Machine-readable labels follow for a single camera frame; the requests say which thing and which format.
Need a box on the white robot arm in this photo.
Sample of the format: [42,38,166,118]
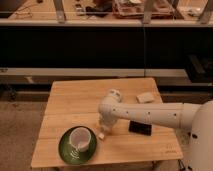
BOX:
[98,89,213,171]

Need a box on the white cup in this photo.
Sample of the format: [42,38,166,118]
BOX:
[69,127,91,152]

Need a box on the clear plastic bottle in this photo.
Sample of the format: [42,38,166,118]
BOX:
[98,127,111,140]

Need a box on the black box on shelf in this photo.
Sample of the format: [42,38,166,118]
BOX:
[185,55,213,83]

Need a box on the black rectangular block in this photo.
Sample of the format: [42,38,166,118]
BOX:
[129,121,152,136]

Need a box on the green round plate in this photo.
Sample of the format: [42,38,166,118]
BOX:
[58,126,97,165]

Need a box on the wooden table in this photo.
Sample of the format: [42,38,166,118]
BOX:
[31,78,183,171]

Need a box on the white sponge block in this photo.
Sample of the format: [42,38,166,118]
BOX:
[136,92,154,103]

